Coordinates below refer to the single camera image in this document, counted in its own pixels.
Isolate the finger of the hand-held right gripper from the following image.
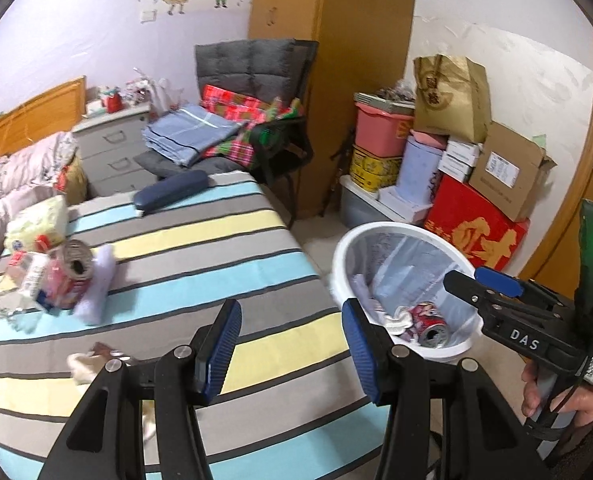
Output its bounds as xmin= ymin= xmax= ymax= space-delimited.
xmin=473 ymin=266 xmax=524 ymax=299
xmin=443 ymin=270 xmax=497 ymax=314

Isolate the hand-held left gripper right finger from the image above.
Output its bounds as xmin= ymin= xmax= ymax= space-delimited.
xmin=341 ymin=298 xmax=539 ymax=480

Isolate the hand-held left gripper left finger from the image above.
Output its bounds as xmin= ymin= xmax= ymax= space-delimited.
xmin=39 ymin=298 xmax=243 ymax=480

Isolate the white paper tissue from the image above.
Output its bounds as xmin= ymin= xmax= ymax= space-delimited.
xmin=381 ymin=305 xmax=417 ymax=336

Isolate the red drink can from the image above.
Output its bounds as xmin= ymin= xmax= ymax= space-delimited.
xmin=407 ymin=301 xmax=451 ymax=348
xmin=49 ymin=239 xmax=97 ymax=308

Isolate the white trash bag liner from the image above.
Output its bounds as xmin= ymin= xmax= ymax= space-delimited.
xmin=343 ymin=227 xmax=477 ymax=346

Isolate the white rimmed trash bin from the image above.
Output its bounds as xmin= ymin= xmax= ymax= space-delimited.
xmin=329 ymin=221 xmax=482 ymax=363

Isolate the brown wrapper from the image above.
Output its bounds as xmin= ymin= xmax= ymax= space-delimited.
xmin=89 ymin=341 xmax=132 ymax=363

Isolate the lavender cloth roll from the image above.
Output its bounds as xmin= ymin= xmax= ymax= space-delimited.
xmin=72 ymin=245 xmax=120 ymax=326

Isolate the person's right forearm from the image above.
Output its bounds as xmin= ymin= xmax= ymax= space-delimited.
xmin=551 ymin=412 xmax=593 ymax=471

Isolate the person's right hand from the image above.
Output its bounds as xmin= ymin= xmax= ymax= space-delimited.
xmin=520 ymin=362 xmax=593 ymax=421

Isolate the red gift box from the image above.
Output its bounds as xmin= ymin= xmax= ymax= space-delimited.
xmin=423 ymin=175 xmax=531 ymax=273

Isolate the striped bed cover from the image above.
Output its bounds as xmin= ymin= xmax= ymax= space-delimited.
xmin=0 ymin=170 xmax=392 ymax=480

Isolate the white flat box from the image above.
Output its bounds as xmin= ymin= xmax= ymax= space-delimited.
xmin=377 ymin=185 xmax=434 ymax=223

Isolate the brown cardboard box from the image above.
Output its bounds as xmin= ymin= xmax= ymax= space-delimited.
xmin=469 ymin=121 xmax=557 ymax=222

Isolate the stack of white small boxes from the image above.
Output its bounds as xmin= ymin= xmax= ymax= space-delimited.
xmin=437 ymin=152 xmax=479 ymax=183

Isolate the wooden door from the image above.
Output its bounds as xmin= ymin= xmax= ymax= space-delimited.
xmin=519 ymin=30 xmax=593 ymax=281

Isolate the lilac cylinder box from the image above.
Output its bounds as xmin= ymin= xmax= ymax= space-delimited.
xmin=396 ymin=137 xmax=444 ymax=206

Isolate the clear storage box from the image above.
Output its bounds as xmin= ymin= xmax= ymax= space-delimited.
xmin=339 ymin=175 xmax=402 ymax=228

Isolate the white small carton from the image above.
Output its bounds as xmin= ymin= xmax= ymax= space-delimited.
xmin=446 ymin=139 xmax=483 ymax=161

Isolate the yellow printed box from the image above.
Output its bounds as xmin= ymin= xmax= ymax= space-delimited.
xmin=349 ymin=144 xmax=404 ymax=193

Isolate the pink basin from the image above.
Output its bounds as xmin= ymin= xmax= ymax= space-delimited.
xmin=409 ymin=129 xmax=449 ymax=150

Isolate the dark blue case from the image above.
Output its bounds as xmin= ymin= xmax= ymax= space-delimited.
xmin=134 ymin=170 xmax=210 ymax=211

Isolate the dark folded umbrella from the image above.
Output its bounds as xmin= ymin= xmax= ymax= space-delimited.
xmin=321 ymin=127 xmax=357 ymax=216

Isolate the pink storage bin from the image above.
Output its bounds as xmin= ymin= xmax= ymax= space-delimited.
xmin=353 ymin=102 xmax=417 ymax=161

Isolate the gold paper bag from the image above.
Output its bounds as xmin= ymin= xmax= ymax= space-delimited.
xmin=413 ymin=54 xmax=492 ymax=143

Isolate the patterned flat box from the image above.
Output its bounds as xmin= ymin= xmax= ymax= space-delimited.
xmin=353 ymin=80 xmax=417 ymax=111

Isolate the grey padded chair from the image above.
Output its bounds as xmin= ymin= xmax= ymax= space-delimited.
xmin=194 ymin=37 xmax=322 ymax=228

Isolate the blue folded cloth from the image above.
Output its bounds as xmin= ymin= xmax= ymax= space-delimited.
xmin=141 ymin=103 xmax=250 ymax=167

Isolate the green tissue pack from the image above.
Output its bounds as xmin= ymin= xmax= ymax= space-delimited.
xmin=4 ymin=195 xmax=70 ymax=253

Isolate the yellow patterned pillow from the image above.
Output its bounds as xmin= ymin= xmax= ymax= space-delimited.
xmin=56 ymin=157 xmax=90 ymax=206

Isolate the red plaid cloth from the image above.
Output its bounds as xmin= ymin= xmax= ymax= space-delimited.
xmin=199 ymin=84 xmax=304 ymax=168

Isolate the grey nightstand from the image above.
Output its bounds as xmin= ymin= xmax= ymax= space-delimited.
xmin=71 ymin=100 xmax=160 ymax=198

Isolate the wooden wardrobe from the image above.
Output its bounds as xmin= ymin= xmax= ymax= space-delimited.
xmin=248 ymin=0 xmax=419 ymax=218

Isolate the clear plastic bag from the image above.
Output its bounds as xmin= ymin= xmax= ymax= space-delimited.
xmin=151 ymin=77 xmax=190 ymax=113

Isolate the pink quilt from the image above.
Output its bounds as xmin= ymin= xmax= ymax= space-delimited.
xmin=0 ymin=130 xmax=80 ymax=231

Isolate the grey quilted cushion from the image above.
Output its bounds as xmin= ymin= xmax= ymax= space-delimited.
xmin=195 ymin=39 xmax=297 ymax=98

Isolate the wooden headboard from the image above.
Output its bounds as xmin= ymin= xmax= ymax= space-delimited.
xmin=0 ymin=76 xmax=87 ymax=166

